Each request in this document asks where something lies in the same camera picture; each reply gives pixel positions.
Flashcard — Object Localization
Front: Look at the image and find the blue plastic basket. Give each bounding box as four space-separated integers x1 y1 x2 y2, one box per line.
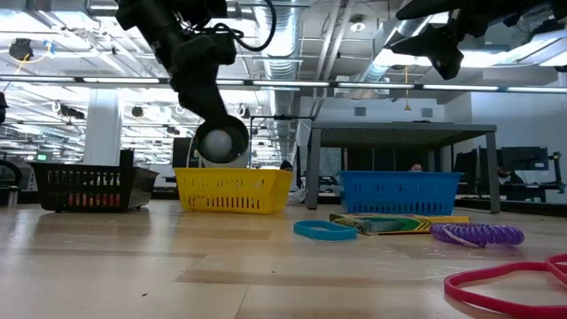
337 170 464 217

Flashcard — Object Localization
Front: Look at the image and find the white building pillar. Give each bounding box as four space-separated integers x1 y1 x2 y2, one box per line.
82 88 123 166

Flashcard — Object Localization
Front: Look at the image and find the black ceiling device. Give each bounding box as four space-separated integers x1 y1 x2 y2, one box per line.
8 37 35 62

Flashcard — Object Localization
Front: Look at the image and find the silver corrugated air duct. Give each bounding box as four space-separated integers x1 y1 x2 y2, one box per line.
259 0 305 167

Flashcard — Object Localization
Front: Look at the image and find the yellow hanging pendant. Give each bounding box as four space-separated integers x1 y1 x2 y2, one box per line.
402 66 412 112

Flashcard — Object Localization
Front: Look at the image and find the blue rubber band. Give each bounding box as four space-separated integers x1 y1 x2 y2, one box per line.
292 219 359 243

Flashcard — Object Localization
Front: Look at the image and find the bright ceiling light panel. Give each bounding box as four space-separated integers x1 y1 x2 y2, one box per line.
374 43 567 68

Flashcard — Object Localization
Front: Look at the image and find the yellow green crayon box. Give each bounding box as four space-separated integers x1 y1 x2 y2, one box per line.
328 213 471 236

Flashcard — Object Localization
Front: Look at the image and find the yellow plastic basket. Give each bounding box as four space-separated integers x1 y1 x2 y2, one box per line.
173 167 295 215

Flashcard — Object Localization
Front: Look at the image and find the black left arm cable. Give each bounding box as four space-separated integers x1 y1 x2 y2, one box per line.
212 0 277 53

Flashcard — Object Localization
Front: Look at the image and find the red rubber band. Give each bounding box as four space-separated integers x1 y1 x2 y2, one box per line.
443 253 567 319

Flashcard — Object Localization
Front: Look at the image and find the black background monitor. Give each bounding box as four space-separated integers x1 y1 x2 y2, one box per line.
501 145 550 173

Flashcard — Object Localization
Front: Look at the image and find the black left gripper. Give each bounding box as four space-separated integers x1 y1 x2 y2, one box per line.
170 35 238 128

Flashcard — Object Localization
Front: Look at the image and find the purple coil wrist keychain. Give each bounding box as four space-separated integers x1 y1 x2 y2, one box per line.
429 222 526 248

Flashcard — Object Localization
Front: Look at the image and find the black plastic basket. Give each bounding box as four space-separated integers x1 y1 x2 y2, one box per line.
29 161 159 214

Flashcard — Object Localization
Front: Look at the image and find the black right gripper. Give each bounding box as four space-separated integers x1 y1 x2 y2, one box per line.
385 0 567 82

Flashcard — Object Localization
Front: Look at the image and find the grey perforated metal shelf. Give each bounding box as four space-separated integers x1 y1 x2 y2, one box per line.
304 121 502 214

